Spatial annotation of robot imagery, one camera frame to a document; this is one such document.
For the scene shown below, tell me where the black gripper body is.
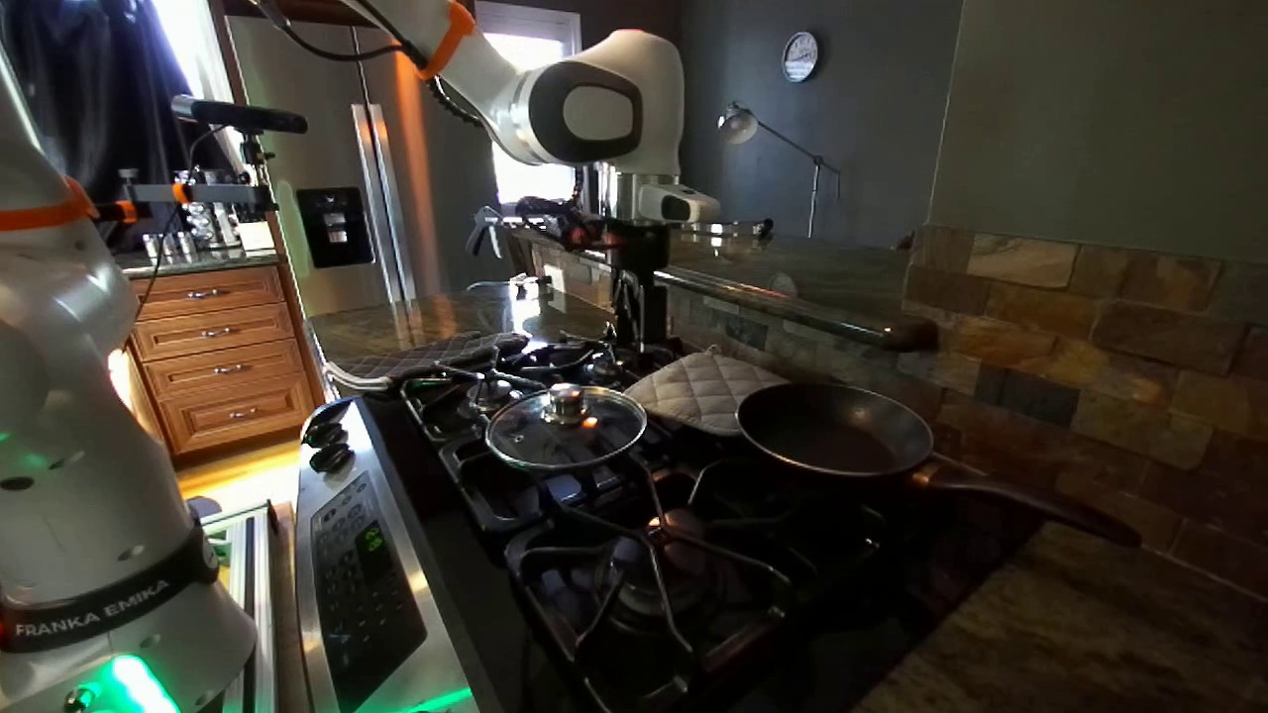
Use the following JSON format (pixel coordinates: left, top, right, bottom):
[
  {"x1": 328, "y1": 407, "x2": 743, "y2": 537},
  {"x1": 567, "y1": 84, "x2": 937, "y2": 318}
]
[{"x1": 563, "y1": 203, "x2": 671, "y2": 351}]

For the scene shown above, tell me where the wooden drawer cabinet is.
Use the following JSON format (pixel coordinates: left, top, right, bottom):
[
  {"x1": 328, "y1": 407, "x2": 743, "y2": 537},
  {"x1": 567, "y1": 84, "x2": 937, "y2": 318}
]
[{"x1": 130, "y1": 265, "x2": 315, "y2": 459}]

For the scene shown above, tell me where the silver desk lamp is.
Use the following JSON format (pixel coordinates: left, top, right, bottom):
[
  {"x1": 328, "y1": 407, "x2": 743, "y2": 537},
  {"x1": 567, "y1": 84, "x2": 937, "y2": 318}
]
[{"x1": 713, "y1": 104, "x2": 838, "y2": 237}]

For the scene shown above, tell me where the granite raised counter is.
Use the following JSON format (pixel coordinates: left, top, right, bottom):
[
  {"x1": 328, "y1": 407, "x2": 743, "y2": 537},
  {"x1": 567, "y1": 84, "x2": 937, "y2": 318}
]
[{"x1": 526, "y1": 225, "x2": 937, "y2": 351}]

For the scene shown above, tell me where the black camera on stand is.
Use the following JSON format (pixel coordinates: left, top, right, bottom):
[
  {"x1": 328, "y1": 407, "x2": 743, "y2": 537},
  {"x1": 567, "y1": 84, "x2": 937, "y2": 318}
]
[{"x1": 103, "y1": 93, "x2": 308, "y2": 225}]

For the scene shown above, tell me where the black frying pan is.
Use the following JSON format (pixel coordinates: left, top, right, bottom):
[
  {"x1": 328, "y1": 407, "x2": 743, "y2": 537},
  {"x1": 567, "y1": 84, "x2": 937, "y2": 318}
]
[{"x1": 736, "y1": 384, "x2": 1143, "y2": 545}]

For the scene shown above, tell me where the white quilted pot holder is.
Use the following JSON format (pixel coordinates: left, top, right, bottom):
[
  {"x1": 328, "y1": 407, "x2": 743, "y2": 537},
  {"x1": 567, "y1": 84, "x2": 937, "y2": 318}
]
[{"x1": 625, "y1": 347, "x2": 776, "y2": 434}]

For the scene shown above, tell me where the black gas stove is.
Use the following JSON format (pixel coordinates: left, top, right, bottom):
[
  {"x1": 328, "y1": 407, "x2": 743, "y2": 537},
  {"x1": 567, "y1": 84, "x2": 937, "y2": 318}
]
[{"x1": 297, "y1": 340, "x2": 1032, "y2": 713}]

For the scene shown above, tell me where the glass lid with knob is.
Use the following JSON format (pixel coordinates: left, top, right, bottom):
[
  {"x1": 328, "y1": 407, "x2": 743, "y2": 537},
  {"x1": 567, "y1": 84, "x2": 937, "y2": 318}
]
[{"x1": 482, "y1": 384, "x2": 645, "y2": 472}]

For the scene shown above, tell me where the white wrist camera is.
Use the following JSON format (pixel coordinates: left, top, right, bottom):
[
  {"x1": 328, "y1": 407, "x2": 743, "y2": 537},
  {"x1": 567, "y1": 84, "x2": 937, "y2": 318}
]
[{"x1": 633, "y1": 183, "x2": 720, "y2": 225}]

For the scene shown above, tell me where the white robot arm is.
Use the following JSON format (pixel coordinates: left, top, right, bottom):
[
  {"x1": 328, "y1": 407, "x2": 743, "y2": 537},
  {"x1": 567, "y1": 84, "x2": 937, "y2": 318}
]
[{"x1": 0, "y1": 91, "x2": 256, "y2": 713}]

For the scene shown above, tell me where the stainless steel refrigerator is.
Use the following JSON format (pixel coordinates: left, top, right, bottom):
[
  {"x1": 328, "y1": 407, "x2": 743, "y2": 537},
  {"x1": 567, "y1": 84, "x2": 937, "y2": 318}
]
[{"x1": 223, "y1": 0, "x2": 514, "y2": 318}]

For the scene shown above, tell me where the round wall clock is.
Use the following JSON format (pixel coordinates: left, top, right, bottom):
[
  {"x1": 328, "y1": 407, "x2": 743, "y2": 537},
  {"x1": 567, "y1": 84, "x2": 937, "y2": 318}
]
[{"x1": 781, "y1": 31, "x2": 826, "y2": 84}]

